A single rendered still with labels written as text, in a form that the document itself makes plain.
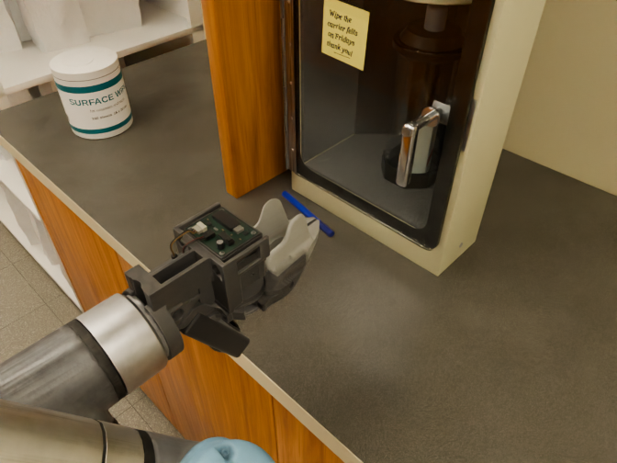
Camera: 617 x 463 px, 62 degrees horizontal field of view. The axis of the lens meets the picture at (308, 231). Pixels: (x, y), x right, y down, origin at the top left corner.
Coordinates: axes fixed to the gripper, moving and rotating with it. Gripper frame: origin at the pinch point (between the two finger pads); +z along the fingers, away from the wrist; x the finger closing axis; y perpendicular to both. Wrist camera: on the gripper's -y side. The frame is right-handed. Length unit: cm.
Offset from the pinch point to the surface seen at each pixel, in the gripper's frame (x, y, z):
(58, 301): 130, -115, -3
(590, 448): -33.3, -20.5, 12.0
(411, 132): -0.9, 5.5, 16.6
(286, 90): 25.6, -0.2, 21.7
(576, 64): -2, -1, 66
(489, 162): -5.7, -3.2, 30.5
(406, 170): -1.0, 0.1, 16.6
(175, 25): 115, -23, 60
